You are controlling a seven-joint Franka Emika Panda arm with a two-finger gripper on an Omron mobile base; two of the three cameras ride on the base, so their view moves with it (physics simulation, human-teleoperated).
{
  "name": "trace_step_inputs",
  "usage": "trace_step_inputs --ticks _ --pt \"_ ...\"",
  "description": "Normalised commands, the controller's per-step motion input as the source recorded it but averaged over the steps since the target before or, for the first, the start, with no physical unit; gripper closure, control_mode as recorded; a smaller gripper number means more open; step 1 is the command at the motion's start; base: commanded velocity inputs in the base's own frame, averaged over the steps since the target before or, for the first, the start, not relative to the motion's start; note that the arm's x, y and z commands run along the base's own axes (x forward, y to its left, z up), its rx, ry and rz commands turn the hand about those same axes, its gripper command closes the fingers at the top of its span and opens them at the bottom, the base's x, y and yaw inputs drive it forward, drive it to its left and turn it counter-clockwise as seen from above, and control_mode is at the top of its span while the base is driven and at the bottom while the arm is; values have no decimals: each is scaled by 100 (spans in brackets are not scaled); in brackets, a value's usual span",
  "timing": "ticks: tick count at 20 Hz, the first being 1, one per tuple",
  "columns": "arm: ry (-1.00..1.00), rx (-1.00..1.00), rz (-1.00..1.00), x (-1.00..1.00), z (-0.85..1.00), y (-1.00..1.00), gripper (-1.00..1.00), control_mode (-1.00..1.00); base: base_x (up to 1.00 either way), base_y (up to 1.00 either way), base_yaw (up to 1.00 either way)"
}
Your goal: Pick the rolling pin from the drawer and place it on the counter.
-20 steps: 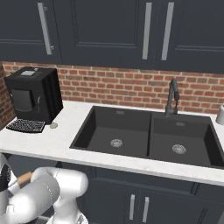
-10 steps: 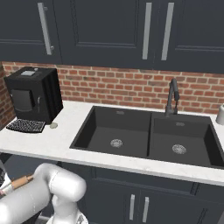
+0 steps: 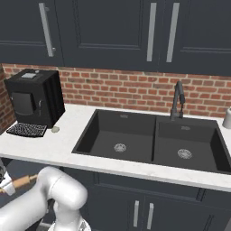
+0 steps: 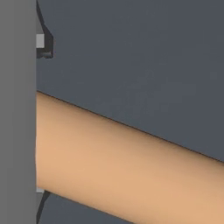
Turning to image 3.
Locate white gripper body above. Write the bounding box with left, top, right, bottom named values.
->
left=0, top=158, right=17, bottom=197

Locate wooden rolling pin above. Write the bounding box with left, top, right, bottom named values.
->
left=0, top=173, right=40, bottom=194

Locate black coffee machine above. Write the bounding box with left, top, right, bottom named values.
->
left=3, top=69, right=67, bottom=139

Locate dark base cupboard door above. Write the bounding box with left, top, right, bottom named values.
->
left=143, top=194, right=225, bottom=231
left=80, top=183, right=146, bottom=231

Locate black double sink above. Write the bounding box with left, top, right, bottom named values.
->
left=71, top=107, right=231, bottom=176

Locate dark panel under sink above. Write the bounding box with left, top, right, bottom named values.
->
left=93, top=171, right=203, bottom=202

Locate black tap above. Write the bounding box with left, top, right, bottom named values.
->
left=169, top=79, right=186, bottom=122

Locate grey cylindrical container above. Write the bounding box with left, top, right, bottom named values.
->
left=221, top=106, right=231, bottom=130

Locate short silver bar handle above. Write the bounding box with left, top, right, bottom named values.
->
left=145, top=202, right=155, bottom=231
left=132, top=199, right=141, bottom=228

